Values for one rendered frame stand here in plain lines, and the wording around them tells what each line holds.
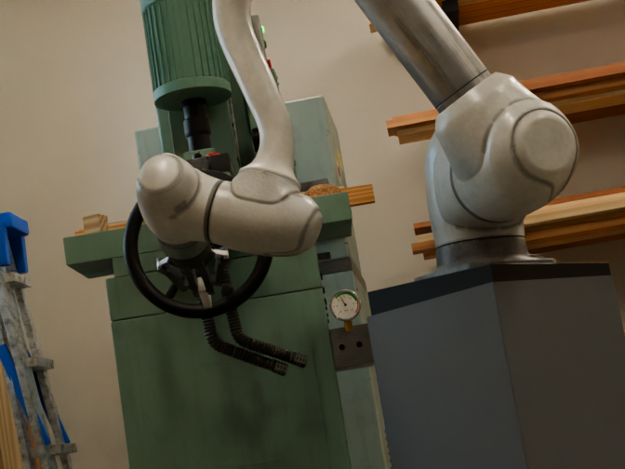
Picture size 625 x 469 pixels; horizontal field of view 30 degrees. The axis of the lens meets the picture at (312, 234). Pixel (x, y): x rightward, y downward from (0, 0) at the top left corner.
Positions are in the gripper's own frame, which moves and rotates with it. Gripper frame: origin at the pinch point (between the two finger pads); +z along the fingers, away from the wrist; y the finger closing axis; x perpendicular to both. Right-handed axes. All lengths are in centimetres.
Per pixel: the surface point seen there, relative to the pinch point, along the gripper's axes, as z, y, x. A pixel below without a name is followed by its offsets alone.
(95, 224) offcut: 17.9, 23.4, -29.5
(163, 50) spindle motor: 12, 5, -68
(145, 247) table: 18.4, 13.3, -22.3
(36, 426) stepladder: 98, 59, -20
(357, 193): 30, -32, -35
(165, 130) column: 39, 10, -66
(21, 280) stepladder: 93, 61, -62
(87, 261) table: 18.7, 25.5, -21.6
